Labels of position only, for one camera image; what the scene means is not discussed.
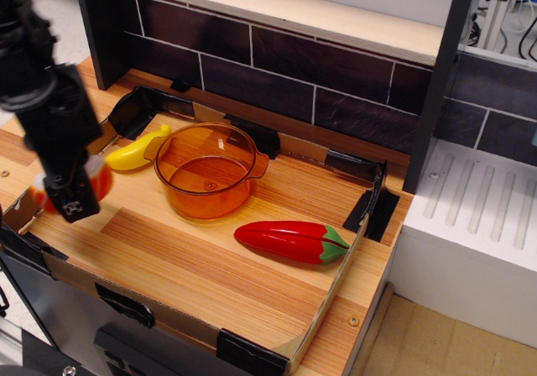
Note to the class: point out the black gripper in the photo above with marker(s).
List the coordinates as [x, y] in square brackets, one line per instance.
[59, 126]

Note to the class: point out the salmon sushi toy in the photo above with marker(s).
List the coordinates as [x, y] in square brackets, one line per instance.
[99, 174]

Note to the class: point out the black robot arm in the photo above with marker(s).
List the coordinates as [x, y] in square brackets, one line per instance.
[26, 55]

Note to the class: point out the orange transparent plastic pot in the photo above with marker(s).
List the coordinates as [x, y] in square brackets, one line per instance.
[207, 170]

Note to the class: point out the yellow toy banana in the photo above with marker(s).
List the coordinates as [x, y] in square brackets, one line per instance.
[132, 156]

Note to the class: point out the red toy chili pepper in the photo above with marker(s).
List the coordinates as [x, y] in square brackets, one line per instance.
[307, 242]

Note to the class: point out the dark shelf with tile backsplash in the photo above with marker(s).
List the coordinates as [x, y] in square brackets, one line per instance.
[365, 83]

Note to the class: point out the black oven handle panel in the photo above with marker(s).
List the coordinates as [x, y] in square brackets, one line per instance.
[152, 353]

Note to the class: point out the aluminium frame with cables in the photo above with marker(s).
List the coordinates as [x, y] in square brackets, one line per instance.
[501, 30]

